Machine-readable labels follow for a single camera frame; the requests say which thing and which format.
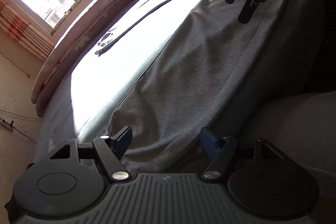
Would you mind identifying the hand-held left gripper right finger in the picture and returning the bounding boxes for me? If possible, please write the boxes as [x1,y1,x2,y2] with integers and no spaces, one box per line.
[200,128,284,182]

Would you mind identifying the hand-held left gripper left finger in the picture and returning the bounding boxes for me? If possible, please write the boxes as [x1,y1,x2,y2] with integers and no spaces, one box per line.
[49,126,132,183]

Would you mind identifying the grey sweatpants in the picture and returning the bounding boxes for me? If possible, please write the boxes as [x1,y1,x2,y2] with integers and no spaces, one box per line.
[106,0,292,175]

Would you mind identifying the blue printed bed sheet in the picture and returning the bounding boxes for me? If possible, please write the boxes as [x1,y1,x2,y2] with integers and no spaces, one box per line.
[34,0,336,177]

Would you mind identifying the folded floral quilt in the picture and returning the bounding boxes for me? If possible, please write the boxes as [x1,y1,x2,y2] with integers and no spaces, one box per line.
[31,0,168,118]

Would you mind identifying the white power strip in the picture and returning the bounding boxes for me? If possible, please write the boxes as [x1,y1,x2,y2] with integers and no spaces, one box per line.
[0,119,14,131]

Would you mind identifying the pink striped curtain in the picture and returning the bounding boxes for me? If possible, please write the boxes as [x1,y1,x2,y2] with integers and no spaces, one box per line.
[0,0,55,62]

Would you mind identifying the black television cables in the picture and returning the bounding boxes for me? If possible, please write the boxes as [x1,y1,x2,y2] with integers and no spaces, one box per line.
[0,109,38,143]

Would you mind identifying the thin hanging wall cord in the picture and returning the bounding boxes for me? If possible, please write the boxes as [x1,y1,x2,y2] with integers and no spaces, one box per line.
[0,49,30,79]

